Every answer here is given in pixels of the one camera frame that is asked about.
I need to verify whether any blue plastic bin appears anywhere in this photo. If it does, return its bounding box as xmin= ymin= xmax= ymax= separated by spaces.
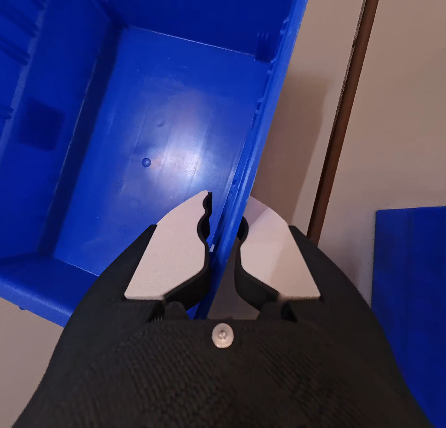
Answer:
xmin=371 ymin=207 xmax=446 ymax=428
xmin=0 ymin=0 xmax=314 ymax=327

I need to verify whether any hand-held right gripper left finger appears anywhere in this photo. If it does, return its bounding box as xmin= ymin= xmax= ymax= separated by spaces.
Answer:
xmin=124 ymin=190 xmax=214 ymax=310

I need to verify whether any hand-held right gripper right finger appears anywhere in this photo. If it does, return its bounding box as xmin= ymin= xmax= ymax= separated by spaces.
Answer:
xmin=233 ymin=196 xmax=322 ymax=311

